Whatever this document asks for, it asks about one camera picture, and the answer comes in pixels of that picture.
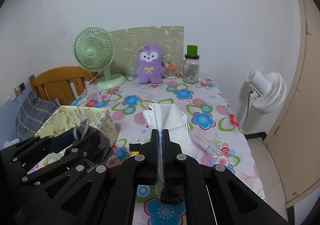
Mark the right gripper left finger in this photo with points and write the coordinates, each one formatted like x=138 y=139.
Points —
x=116 y=202

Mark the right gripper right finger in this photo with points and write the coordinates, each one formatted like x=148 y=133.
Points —
x=213 y=195

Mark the clear plastic bag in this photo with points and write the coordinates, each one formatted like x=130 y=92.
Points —
x=206 y=147

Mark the grey fabric pouch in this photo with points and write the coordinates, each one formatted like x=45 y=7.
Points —
x=95 y=148

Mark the yellow cartoon snack box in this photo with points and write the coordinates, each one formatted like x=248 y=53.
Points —
x=134 y=148

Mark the floral tablecloth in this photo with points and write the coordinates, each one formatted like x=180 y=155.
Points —
x=196 y=116

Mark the yellow patterned storage box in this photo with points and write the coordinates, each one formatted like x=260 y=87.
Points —
x=66 y=118

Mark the grey plaid pillow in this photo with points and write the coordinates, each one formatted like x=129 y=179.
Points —
x=33 y=113

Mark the beige door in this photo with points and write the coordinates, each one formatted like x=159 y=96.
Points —
x=293 y=141

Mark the white standing fan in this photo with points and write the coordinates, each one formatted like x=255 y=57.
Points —
x=267 y=93

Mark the glass jar green lid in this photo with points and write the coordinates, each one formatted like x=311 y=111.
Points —
x=191 y=65

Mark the toothpick jar orange lid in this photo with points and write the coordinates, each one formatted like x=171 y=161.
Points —
x=171 y=70

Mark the purple plush toy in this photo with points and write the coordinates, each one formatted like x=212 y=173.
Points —
x=149 y=62

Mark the green desk fan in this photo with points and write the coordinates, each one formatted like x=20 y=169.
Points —
x=94 y=50

